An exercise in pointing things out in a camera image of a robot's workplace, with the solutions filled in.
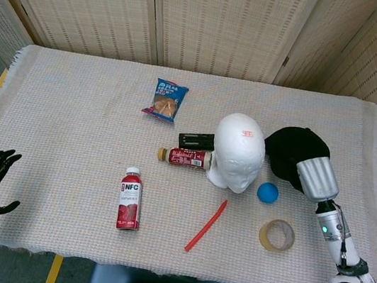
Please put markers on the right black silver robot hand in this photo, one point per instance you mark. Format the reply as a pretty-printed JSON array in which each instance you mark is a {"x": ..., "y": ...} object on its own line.
[{"x": 319, "y": 178}]

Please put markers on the black baseball cap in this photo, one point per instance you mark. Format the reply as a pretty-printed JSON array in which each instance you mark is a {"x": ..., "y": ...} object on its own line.
[{"x": 291, "y": 147}]

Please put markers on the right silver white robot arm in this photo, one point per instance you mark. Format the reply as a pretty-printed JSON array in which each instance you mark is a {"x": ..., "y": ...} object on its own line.
[{"x": 331, "y": 225}]

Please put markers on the white foam mannequin head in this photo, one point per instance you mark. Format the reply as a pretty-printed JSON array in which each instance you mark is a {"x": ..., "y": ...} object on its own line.
[{"x": 239, "y": 149}]

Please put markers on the blue ball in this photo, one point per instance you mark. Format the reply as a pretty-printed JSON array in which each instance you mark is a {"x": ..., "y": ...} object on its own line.
[{"x": 268, "y": 193}]

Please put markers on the clear tape roll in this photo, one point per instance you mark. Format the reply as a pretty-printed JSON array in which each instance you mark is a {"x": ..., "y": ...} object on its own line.
[{"x": 264, "y": 239}]

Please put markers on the beige woven tablecloth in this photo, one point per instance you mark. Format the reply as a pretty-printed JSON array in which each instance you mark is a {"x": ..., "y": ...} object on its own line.
[{"x": 68, "y": 129}]

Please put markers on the red plastic stick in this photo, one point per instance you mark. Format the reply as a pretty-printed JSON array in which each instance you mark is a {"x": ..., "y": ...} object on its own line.
[{"x": 205, "y": 225}]

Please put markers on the black rectangular box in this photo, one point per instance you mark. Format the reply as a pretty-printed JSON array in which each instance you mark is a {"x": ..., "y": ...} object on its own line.
[{"x": 194, "y": 140}]

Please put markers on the red label bottle tan cap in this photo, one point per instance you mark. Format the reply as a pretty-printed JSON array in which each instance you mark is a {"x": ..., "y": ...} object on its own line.
[{"x": 182, "y": 156}]

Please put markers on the red NFC juice bottle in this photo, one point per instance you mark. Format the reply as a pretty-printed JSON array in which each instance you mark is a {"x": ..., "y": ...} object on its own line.
[{"x": 130, "y": 200}]

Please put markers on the blue snack bag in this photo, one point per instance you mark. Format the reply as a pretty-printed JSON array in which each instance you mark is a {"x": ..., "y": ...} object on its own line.
[{"x": 165, "y": 100}]

